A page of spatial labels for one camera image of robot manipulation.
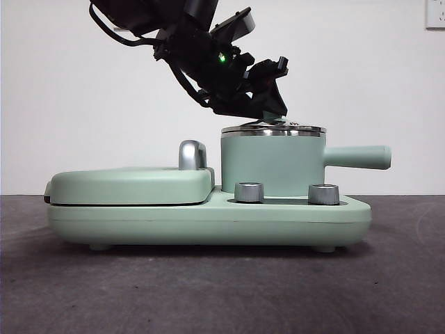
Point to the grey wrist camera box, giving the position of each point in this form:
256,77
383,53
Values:
248,22

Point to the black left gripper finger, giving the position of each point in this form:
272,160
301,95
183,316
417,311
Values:
274,99
236,109

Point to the glass lid with green knob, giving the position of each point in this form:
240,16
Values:
306,128

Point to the silver control knob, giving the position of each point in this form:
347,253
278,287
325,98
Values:
323,195
248,192

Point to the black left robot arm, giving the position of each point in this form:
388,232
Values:
139,14

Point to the white wall socket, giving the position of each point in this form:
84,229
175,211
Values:
436,15

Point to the green breakfast machine base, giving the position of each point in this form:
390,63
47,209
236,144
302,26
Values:
208,226

